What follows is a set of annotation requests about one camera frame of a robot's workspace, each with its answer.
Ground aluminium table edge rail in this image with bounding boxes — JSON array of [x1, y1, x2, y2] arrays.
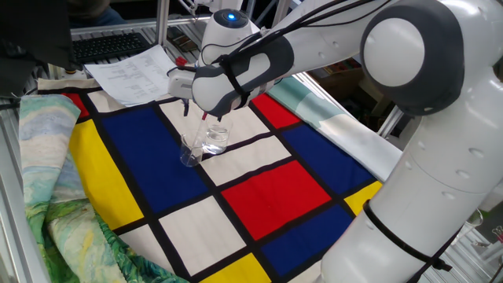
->
[[0, 100, 52, 283]]

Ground aluminium frame strut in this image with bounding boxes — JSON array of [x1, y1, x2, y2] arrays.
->
[[376, 105, 406, 139]]

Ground aluminium crossbar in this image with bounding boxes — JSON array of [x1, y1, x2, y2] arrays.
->
[[70, 14, 213, 36]]

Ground glass dropper with red bulb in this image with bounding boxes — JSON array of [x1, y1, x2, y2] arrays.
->
[[190, 111, 209, 158]]

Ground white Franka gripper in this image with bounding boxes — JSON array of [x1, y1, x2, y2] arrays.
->
[[167, 66, 223, 123]]

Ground green painted landscape cloth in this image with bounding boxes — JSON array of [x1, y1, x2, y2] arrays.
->
[[18, 94, 189, 283]]

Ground dark flat object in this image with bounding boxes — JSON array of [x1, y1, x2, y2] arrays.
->
[[167, 25, 200, 53]]

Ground empty glass beaker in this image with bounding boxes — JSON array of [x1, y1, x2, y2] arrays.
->
[[179, 131, 207, 168]]

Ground glass beaker with water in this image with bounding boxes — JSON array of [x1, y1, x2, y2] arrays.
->
[[203, 113, 234, 156]]

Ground black keyboard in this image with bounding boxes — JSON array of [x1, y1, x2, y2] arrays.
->
[[72, 31, 152, 65]]

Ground pale teal white cloth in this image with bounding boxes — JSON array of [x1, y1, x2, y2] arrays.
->
[[266, 76, 404, 184]]

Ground black cable harness on arm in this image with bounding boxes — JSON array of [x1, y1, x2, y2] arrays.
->
[[166, 0, 463, 283]]

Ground seated person in jeans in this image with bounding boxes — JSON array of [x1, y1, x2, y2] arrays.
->
[[66, 0, 129, 29]]

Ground colour block tablecloth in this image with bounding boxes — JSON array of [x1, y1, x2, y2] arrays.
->
[[37, 76, 384, 283]]

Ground printed paper sheets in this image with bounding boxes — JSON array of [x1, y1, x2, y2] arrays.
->
[[84, 44, 182, 108]]

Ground aluminium frame post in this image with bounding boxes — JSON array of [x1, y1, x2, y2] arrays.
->
[[155, 0, 171, 47]]

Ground black monitor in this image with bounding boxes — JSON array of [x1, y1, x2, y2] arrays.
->
[[0, 0, 82, 99]]

